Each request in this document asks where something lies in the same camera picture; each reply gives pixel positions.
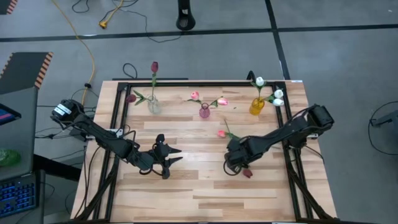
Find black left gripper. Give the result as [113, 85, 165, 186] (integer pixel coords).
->
[141, 133, 184, 180]

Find pink tulip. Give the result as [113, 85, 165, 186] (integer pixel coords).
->
[206, 96, 229, 108]
[217, 119, 242, 141]

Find green stem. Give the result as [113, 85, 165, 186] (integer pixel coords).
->
[187, 90, 208, 108]

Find amber glass vase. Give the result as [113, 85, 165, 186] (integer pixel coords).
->
[248, 97, 266, 116]

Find clear glass vase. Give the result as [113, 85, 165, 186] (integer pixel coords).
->
[147, 95, 162, 114]

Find pink glass vase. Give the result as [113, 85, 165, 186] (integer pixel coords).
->
[198, 102, 211, 119]

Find dark red tulips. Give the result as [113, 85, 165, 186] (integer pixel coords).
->
[73, 80, 335, 223]

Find black desk beam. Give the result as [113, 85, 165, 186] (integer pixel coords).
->
[32, 154, 82, 182]

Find black stand base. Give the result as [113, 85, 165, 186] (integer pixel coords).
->
[175, 0, 197, 31]

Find grey side desk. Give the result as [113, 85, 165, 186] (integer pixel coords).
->
[0, 86, 46, 224]

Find backlit keyboard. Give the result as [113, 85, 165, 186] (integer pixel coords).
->
[0, 179, 37, 218]

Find green object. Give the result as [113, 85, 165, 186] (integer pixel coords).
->
[0, 148, 22, 167]

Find large hazard-striped black mat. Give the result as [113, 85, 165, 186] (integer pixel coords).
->
[0, 52, 54, 96]

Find small hazard-striped black mat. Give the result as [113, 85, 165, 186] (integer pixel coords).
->
[0, 0, 18, 16]

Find small black cable loop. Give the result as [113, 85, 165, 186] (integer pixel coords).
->
[122, 63, 140, 80]

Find long yellow cable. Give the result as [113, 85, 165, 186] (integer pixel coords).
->
[50, 0, 96, 108]

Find black floor cable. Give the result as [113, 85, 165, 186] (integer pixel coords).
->
[71, 0, 183, 44]

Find large black cable loop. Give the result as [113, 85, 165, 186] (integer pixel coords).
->
[368, 100, 398, 156]

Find yellow cable with plug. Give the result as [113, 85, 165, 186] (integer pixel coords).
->
[98, 0, 124, 30]

